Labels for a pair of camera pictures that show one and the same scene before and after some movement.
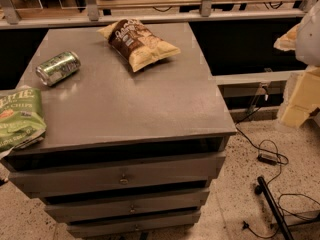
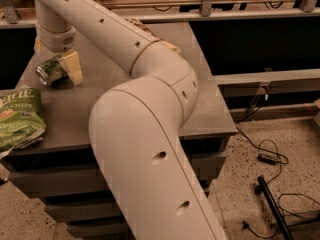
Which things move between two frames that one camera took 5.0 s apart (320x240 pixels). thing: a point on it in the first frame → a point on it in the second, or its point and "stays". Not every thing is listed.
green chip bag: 22,119 stays
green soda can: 58,69 stays
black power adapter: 268,159 stays
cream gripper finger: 287,42 → 38,45
